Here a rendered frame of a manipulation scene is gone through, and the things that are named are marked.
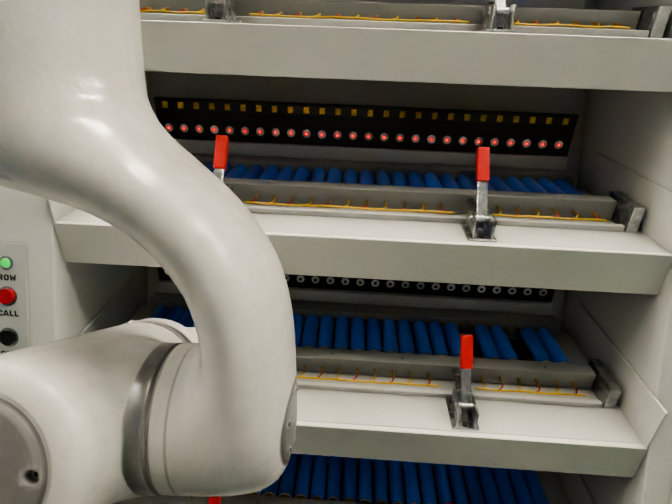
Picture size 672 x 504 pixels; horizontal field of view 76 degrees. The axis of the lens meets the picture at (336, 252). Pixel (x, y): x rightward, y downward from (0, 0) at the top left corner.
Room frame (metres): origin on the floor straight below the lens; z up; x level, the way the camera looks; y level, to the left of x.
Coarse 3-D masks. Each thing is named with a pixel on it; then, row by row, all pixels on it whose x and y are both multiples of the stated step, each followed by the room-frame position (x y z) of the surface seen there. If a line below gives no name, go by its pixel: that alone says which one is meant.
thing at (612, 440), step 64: (128, 320) 0.57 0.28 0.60; (576, 320) 0.56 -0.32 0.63; (384, 384) 0.48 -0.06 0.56; (448, 384) 0.48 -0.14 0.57; (512, 384) 0.48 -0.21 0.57; (640, 384) 0.43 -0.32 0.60; (320, 448) 0.43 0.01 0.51; (384, 448) 0.43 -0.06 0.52; (448, 448) 0.42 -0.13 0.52; (512, 448) 0.42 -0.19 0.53; (576, 448) 0.41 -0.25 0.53; (640, 448) 0.41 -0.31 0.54
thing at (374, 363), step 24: (312, 360) 0.48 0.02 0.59; (336, 360) 0.48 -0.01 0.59; (360, 360) 0.48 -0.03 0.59; (384, 360) 0.48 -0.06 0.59; (408, 360) 0.48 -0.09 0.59; (432, 360) 0.48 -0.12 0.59; (456, 360) 0.48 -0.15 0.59; (480, 360) 0.49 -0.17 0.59; (504, 360) 0.49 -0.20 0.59; (408, 384) 0.47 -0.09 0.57; (528, 384) 0.48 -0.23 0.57; (552, 384) 0.48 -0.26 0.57; (576, 384) 0.48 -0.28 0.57
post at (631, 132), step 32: (608, 0) 0.58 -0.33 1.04; (608, 96) 0.55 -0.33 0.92; (640, 96) 0.49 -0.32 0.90; (608, 128) 0.54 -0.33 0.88; (640, 128) 0.48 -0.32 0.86; (640, 160) 0.48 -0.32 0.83; (608, 320) 0.50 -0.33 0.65; (640, 320) 0.44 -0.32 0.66; (640, 352) 0.44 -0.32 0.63; (608, 480) 0.46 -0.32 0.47; (640, 480) 0.41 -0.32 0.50
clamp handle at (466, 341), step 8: (464, 336) 0.44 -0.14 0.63; (472, 336) 0.44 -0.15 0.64; (464, 344) 0.44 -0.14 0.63; (472, 344) 0.44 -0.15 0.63; (464, 352) 0.44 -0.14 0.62; (472, 352) 0.44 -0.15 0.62; (464, 360) 0.44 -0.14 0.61; (472, 360) 0.44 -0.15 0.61; (464, 368) 0.43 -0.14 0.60; (472, 368) 0.43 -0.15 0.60; (464, 376) 0.43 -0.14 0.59; (464, 384) 0.43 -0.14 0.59; (464, 392) 0.43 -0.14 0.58; (464, 400) 0.43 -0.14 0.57
